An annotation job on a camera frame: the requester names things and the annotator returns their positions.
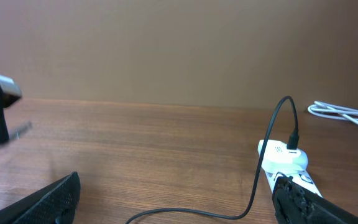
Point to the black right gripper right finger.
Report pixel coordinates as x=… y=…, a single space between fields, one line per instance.
x=295 y=204

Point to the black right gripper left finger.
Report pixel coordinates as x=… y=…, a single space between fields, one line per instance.
x=53 y=204

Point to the white power strip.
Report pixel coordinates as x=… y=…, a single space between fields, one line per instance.
x=301 y=178

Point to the white usb wall adapter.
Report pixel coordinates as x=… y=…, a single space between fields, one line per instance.
x=278 y=158

